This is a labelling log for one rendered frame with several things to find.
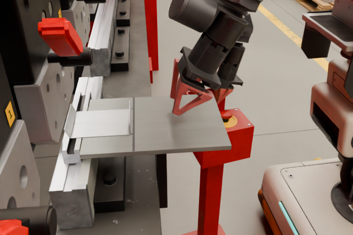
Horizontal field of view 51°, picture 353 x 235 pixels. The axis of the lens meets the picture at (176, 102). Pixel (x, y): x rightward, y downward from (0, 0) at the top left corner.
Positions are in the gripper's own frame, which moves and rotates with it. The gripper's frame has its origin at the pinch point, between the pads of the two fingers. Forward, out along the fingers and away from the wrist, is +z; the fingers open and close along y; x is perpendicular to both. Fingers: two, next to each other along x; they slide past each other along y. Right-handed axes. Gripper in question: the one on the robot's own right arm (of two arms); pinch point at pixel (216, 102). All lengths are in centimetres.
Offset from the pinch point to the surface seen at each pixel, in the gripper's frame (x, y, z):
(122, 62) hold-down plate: -12.5, 29.5, -4.7
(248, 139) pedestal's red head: 15.7, -4.6, 3.5
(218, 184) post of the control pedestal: 8.9, -5.9, 27.2
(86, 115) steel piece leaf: 28, 46, -11
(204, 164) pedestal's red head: 15.7, 7.0, 12.8
